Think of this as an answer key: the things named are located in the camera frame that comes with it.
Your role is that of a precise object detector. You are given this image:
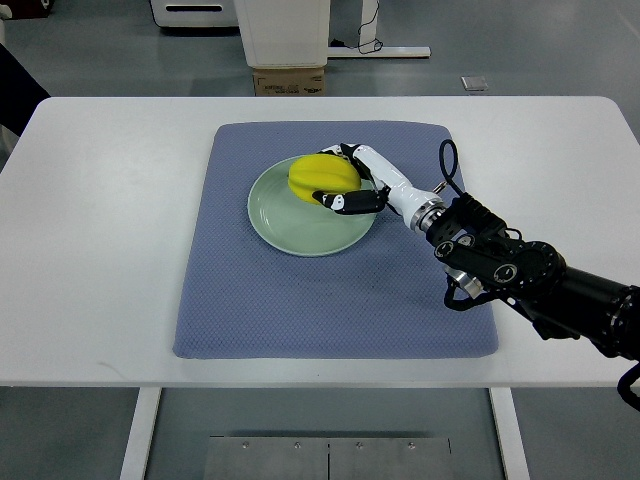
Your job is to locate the white appliance with slot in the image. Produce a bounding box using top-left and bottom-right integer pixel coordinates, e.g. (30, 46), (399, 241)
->
(149, 0), (238, 28)

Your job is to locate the cardboard box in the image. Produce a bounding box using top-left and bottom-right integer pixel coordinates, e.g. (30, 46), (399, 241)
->
(252, 67), (326, 97)

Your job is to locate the metal base plate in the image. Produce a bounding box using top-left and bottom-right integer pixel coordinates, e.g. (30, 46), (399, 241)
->
(204, 436), (454, 479)

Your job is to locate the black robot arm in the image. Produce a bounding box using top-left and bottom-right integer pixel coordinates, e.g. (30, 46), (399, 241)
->
(421, 139), (639, 362)

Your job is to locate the white cabinet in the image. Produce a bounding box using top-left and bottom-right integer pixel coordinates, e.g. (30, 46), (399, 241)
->
(234, 0), (331, 69)

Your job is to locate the grey floor socket plate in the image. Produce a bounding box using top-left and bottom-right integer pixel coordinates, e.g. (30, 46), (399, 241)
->
(460, 76), (489, 92)

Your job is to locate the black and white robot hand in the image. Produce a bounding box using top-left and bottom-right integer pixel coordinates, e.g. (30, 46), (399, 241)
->
(312, 144), (446, 233)

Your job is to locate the blue textured mat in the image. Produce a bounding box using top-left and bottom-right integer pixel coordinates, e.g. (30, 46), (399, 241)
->
(173, 121), (499, 359)

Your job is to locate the white table frame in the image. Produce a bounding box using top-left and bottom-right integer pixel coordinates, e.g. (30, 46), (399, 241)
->
(119, 387), (531, 479)

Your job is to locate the white desk foot bar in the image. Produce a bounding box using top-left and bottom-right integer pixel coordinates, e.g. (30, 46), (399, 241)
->
(327, 0), (432, 59)

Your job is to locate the black cable on floor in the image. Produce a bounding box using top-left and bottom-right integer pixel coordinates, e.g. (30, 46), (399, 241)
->
(329, 0), (385, 55)

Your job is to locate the light green plate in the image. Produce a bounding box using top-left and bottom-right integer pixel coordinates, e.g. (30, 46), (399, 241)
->
(247, 157), (376, 257)

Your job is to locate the yellow starfruit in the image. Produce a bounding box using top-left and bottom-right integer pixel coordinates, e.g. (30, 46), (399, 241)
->
(288, 153), (361, 204)

